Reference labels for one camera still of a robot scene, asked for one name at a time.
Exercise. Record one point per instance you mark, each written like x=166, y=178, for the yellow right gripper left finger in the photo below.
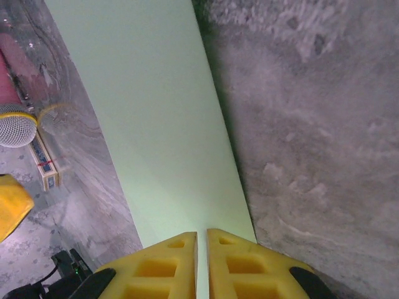
x=156, y=271

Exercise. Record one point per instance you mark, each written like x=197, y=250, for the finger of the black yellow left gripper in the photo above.
x=12, y=205

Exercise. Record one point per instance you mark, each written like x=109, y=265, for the pink marker pen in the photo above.
x=14, y=127

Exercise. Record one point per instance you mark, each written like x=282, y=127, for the small printed cardboard box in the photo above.
x=46, y=165

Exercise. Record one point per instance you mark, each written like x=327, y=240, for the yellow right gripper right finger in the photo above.
x=249, y=271

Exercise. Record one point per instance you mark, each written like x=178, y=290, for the light green paper sheet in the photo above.
x=149, y=109

